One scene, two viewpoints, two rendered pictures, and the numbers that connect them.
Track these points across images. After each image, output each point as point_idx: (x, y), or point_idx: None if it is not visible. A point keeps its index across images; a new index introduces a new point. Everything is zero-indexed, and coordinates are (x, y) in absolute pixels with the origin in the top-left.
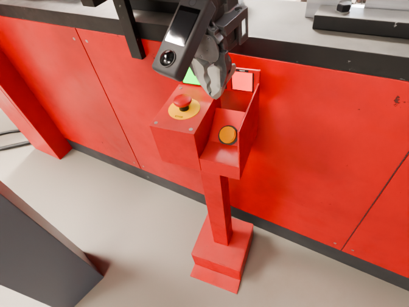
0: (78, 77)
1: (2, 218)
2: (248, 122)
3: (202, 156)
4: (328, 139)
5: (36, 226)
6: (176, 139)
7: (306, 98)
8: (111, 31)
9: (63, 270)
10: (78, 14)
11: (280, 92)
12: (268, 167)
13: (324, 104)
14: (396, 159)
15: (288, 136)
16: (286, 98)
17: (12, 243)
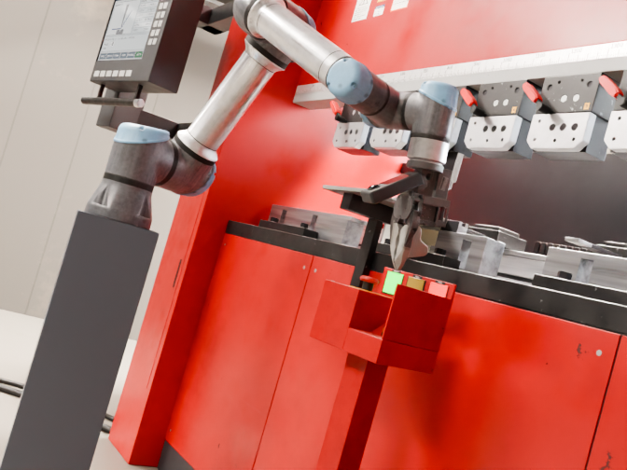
0: (272, 318)
1: (117, 310)
2: (416, 309)
3: (354, 328)
4: (513, 417)
5: (118, 357)
6: (341, 297)
7: (500, 349)
8: (346, 260)
9: (60, 464)
10: (327, 241)
11: (477, 340)
12: None
13: (516, 356)
14: (582, 451)
15: (472, 414)
16: (481, 348)
17: (88, 348)
